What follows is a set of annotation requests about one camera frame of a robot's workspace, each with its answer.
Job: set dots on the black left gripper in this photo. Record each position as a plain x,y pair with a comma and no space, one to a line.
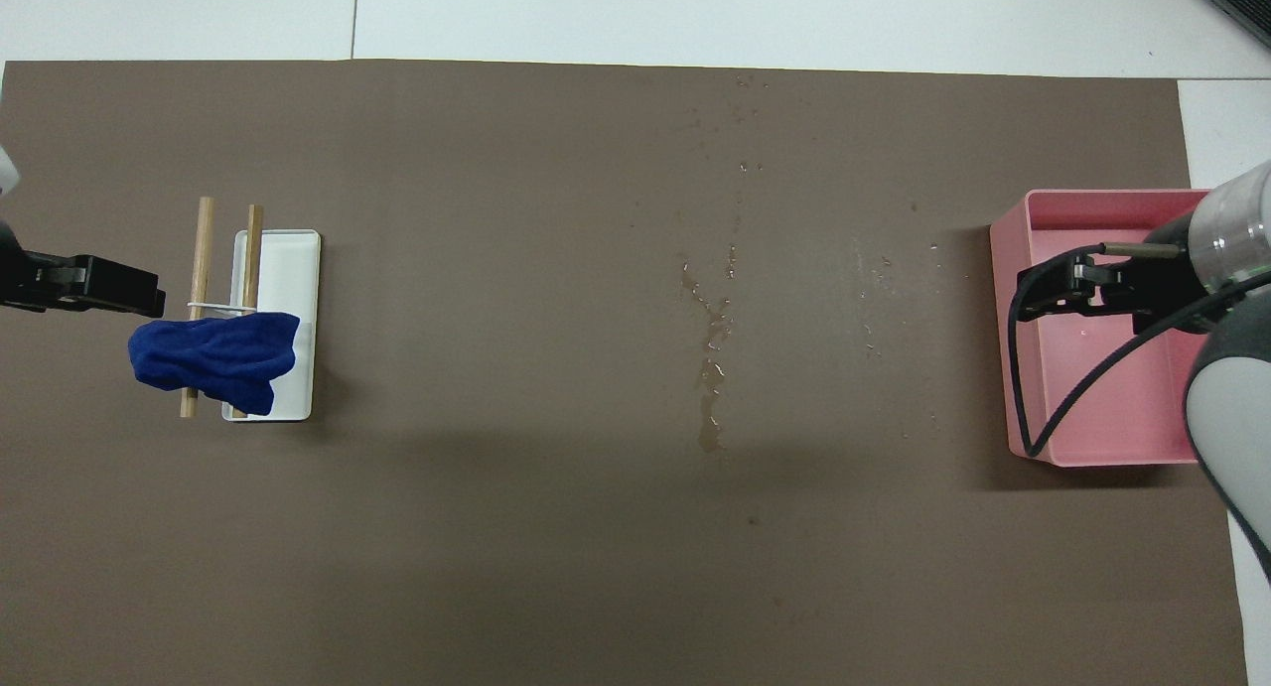
22,279

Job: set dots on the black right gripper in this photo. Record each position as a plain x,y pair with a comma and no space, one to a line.
1167,289

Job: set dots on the blue towel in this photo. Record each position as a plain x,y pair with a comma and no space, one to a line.
213,363

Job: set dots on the white towel rack base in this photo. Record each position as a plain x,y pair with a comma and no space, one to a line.
288,279

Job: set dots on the spilled water puddle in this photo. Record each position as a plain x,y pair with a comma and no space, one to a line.
712,339

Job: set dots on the pink plastic bin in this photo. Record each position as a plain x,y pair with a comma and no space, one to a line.
1102,398

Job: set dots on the brown table mat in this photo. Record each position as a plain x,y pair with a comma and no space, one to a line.
556,527

